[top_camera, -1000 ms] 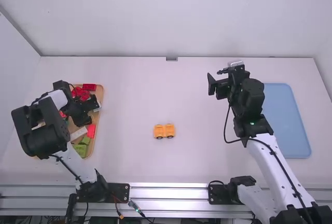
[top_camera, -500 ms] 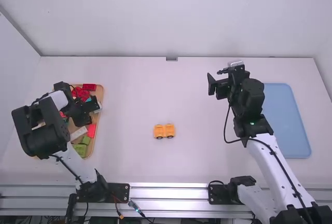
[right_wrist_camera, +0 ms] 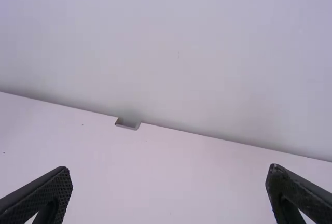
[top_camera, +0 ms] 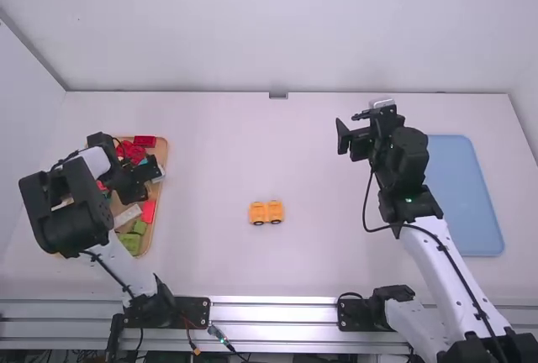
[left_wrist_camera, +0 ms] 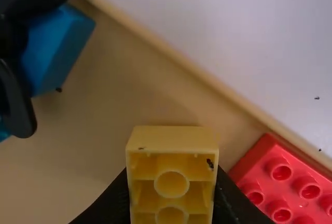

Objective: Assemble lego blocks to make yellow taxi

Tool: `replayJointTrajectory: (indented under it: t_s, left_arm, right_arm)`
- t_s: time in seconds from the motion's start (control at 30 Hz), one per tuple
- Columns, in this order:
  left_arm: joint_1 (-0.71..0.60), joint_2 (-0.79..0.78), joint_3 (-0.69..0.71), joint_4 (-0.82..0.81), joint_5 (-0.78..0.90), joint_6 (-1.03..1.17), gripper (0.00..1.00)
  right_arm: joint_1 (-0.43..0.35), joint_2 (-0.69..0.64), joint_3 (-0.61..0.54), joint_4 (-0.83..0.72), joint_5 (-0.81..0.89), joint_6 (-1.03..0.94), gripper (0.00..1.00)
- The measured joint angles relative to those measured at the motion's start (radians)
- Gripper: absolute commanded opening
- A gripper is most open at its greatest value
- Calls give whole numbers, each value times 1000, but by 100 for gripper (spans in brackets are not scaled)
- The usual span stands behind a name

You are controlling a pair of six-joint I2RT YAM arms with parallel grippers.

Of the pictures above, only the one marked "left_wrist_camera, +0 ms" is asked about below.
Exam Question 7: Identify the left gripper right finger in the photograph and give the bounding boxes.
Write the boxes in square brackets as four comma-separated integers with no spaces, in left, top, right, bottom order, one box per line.
[212,163,274,224]

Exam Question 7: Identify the red toy brick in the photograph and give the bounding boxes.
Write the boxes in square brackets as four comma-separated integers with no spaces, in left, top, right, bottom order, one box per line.
[227,133,332,224]

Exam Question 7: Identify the blue toy brick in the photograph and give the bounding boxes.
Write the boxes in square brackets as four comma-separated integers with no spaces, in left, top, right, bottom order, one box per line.
[0,0,96,143]

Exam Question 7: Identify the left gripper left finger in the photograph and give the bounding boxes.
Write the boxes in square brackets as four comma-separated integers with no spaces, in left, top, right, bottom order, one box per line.
[68,167,130,224]

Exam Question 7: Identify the yellow toy brick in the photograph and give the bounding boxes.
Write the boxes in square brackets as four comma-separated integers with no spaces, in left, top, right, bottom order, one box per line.
[125,125,220,224]

